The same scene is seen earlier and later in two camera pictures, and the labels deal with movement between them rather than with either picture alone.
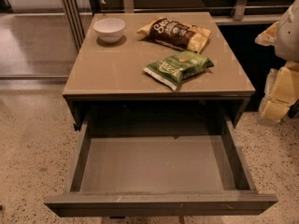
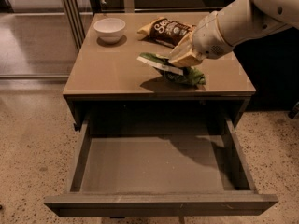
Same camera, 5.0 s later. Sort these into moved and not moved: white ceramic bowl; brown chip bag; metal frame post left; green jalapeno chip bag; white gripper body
Moved: green jalapeno chip bag; white gripper body
Not moved: white ceramic bowl; metal frame post left; brown chip bag
